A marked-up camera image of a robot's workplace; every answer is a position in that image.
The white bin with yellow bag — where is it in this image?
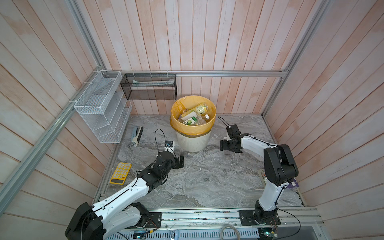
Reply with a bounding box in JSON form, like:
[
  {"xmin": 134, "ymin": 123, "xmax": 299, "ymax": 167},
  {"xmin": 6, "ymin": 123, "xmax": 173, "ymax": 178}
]
[{"xmin": 170, "ymin": 96, "xmax": 217, "ymax": 152}]

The grey looped cable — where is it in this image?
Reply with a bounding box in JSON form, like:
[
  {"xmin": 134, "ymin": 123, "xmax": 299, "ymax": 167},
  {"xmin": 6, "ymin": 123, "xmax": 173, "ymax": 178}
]
[{"xmin": 219, "ymin": 224, "xmax": 241, "ymax": 240}]

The black mesh wall basket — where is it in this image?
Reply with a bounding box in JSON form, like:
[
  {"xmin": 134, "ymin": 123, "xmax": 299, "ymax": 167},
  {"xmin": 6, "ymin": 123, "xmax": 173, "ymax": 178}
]
[{"xmin": 121, "ymin": 73, "xmax": 177, "ymax": 101}]

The yellow label tea bottle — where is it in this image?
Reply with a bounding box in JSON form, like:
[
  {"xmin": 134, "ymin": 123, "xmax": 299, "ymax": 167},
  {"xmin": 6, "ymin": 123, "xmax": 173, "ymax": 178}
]
[{"xmin": 192, "ymin": 103, "xmax": 209, "ymax": 116}]

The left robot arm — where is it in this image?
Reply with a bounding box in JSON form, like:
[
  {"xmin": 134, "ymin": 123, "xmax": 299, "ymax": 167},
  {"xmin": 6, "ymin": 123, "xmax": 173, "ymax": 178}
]
[{"xmin": 65, "ymin": 151, "xmax": 185, "ymax": 240}]

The white wire mesh shelf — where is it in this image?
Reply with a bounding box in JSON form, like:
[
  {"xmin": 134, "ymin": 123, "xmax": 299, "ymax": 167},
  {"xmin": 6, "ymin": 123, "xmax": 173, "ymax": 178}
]
[{"xmin": 75, "ymin": 71, "xmax": 132, "ymax": 144}]

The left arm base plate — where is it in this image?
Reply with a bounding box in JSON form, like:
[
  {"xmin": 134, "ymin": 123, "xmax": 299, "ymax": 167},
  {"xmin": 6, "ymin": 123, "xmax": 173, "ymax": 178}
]
[{"xmin": 136, "ymin": 212, "xmax": 162, "ymax": 229}]

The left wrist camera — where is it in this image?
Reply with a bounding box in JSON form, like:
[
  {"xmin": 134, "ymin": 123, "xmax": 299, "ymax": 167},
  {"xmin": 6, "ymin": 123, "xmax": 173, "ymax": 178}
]
[{"xmin": 165, "ymin": 140, "xmax": 174, "ymax": 152}]

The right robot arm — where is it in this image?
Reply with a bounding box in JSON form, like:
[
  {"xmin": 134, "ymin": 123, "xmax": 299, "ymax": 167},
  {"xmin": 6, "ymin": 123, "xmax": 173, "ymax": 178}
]
[{"xmin": 220, "ymin": 125, "xmax": 299, "ymax": 225}]

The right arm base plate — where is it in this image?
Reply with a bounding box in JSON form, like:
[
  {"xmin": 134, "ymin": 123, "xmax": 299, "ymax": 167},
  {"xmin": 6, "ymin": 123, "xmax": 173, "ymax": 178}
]
[{"xmin": 238, "ymin": 208, "xmax": 281, "ymax": 226}]

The green lime label bottle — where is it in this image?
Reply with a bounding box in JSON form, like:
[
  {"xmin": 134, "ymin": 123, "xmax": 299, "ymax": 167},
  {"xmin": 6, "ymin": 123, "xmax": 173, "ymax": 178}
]
[{"xmin": 183, "ymin": 117, "xmax": 198, "ymax": 126}]

